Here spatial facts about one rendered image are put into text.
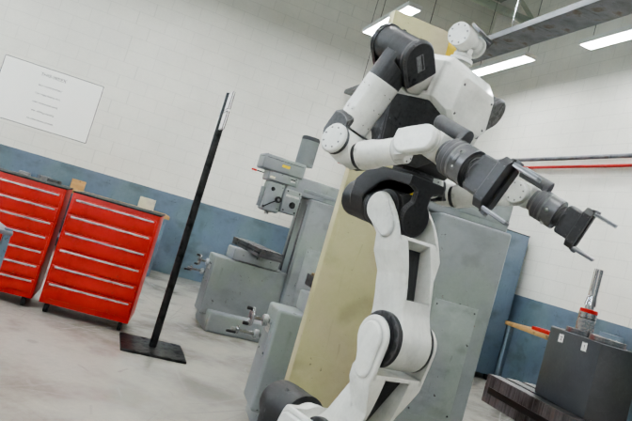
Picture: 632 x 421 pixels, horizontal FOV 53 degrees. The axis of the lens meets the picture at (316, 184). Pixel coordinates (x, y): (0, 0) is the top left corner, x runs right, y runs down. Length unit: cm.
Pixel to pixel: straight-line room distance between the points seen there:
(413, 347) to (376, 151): 49
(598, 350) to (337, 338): 142
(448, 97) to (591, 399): 82
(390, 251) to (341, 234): 118
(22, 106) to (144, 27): 211
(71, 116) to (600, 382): 894
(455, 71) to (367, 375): 79
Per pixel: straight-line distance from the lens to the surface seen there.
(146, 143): 993
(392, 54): 159
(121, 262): 542
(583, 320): 187
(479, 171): 134
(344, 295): 285
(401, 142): 143
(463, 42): 176
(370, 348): 161
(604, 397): 176
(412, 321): 163
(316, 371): 289
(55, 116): 998
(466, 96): 169
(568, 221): 183
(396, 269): 164
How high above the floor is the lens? 121
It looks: 4 degrees up
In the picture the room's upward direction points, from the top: 16 degrees clockwise
